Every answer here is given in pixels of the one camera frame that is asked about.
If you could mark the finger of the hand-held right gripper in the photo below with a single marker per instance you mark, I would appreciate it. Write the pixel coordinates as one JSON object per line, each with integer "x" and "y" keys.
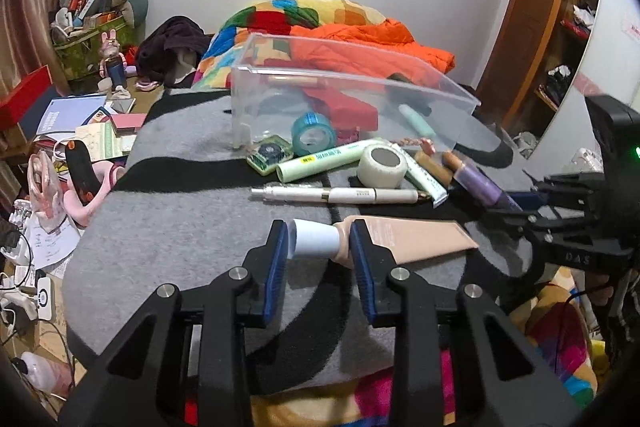
{"x": 570, "y": 252}
{"x": 522, "y": 199}

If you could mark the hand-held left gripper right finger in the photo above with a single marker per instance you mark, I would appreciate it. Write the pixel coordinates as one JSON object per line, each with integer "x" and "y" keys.
{"x": 362, "y": 272}

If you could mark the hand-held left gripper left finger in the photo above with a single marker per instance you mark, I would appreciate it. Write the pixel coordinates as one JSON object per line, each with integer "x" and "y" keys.
{"x": 277, "y": 267}

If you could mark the purple cosmetic tube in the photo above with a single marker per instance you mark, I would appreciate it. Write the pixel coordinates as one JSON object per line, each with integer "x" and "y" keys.
{"x": 475, "y": 179}

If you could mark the beige cosmetic tube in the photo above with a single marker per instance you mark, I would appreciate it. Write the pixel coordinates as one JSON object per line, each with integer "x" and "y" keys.
{"x": 410, "y": 237}

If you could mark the white pen-shaped trimmer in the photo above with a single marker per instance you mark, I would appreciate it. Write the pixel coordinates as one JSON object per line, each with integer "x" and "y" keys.
{"x": 360, "y": 195}

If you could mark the white and green tube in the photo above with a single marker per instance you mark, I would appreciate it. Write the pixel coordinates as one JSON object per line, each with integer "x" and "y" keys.
{"x": 430, "y": 187}

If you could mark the brown cosmetic tube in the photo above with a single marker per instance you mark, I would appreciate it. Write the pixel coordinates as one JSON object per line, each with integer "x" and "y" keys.
{"x": 434, "y": 166}

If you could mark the white tape roll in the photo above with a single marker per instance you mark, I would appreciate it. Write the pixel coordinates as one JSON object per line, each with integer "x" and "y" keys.
{"x": 372, "y": 174}

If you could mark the light green tube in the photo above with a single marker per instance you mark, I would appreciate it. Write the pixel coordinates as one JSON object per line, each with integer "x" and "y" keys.
{"x": 310, "y": 164}

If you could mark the green square compact case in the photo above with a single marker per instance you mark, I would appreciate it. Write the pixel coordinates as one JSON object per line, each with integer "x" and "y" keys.
{"x": 270, "y": 154}

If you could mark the teal tape roll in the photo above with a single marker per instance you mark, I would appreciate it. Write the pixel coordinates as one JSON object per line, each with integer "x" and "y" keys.
{"x": 325, "y": 127}

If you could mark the clear plastic storage box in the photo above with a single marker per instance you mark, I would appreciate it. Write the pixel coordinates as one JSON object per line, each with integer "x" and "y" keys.
{"x": 260, "y": 107}

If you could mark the white shoe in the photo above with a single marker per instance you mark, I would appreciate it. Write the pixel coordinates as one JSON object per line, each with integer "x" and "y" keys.
{"x": 525, "y": 142}

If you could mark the white wardrobe panel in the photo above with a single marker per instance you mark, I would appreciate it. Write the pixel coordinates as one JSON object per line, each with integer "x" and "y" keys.
{"x": 610, "y": 47}

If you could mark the colourful fleece blanket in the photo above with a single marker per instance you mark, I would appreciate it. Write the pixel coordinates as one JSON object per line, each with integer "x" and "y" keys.
{"x": 550, "y": 337}

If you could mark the grey and black mat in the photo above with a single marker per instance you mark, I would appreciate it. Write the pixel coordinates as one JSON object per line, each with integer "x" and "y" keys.
{"x": 175, "y": 217}

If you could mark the wooden shelf unit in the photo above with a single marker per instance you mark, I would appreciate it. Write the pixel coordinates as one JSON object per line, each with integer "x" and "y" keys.
{"x": 575, "y": 22}

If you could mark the mint green pen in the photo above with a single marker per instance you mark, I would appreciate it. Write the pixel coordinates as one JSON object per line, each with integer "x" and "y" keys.
{"x": 417, "y": 119}

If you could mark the wooden door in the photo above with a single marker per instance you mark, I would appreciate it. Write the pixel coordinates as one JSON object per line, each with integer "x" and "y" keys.
{"x": 530, "y": 7}

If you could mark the pink curved device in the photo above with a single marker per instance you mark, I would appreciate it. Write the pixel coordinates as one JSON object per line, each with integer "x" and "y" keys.
{"x": 100, "y": 194}

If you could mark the pink notebook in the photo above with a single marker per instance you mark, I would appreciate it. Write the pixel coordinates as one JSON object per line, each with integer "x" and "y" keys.
{"x": 127, "y": 122}

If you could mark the orange duvet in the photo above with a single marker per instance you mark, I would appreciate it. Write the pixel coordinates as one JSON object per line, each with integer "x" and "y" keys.
{"x": 370, "y": 49}

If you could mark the green and white booklet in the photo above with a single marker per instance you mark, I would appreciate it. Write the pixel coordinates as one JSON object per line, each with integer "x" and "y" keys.
{"x": 102, "y": 139}

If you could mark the black and orange handheld device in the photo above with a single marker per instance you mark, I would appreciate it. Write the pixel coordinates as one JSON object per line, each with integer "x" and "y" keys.
{"x": 80, "y": 172}

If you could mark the white paper sheets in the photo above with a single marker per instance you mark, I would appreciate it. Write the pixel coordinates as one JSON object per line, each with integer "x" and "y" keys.
{"x": 50, "y": 249}

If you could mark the white power strip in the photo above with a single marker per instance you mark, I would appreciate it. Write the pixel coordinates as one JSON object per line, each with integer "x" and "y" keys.
{"x": 37, "y": 299}

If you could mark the pink and white bag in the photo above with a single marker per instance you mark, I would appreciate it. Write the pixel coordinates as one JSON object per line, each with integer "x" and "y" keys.
{"x": 45, "y": 192}

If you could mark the dark maroon clothing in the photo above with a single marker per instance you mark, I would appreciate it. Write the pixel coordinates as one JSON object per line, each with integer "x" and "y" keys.
{"x": 167, "y": 42}

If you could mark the colourful patchwork quilt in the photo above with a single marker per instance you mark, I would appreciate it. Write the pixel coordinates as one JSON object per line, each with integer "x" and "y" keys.
{"x": 280, "y": 14}

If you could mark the white plastic bottle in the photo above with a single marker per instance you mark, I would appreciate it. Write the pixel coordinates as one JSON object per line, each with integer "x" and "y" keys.
{"x": 45, "y": 372}

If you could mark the pink bunny figure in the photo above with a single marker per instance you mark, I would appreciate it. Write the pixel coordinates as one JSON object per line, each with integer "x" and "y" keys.
{"x": 111, "y": 57}

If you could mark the green storage basket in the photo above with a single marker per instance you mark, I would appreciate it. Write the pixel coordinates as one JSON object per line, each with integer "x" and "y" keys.
{"x": 85, "y": 52}

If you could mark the flat red box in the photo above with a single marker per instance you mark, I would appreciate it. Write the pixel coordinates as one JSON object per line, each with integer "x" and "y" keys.
{"x": 22, "y": 99}

